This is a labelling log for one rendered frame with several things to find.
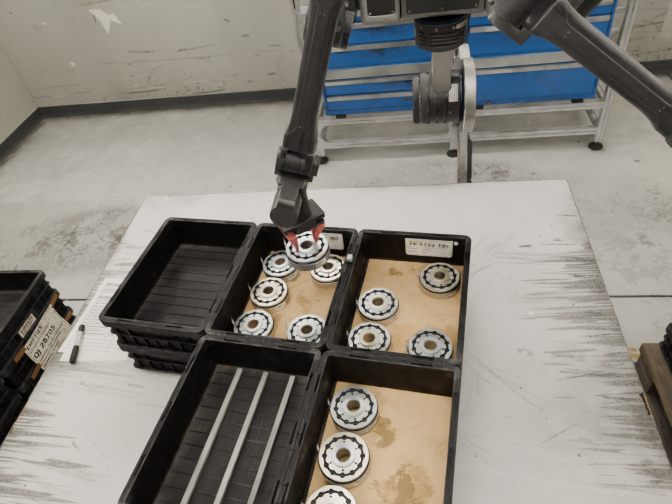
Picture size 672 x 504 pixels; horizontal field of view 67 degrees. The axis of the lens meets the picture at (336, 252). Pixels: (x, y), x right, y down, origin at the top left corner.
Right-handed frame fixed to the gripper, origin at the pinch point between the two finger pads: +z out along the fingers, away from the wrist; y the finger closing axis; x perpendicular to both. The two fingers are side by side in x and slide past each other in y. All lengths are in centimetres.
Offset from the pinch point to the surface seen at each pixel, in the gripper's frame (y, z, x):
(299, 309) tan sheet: -5.9, 22.1, 0.9
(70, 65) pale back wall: -37, 70, 361
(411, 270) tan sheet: 26.0, 22.5, -5.0
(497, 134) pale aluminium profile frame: 167, 96, 108
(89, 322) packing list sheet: -60, 35, 46
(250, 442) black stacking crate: -31.3, 21.3, -25.9
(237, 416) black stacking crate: -31.5, 21.4, -18.5
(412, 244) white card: 28.3, 15.7, -2.5
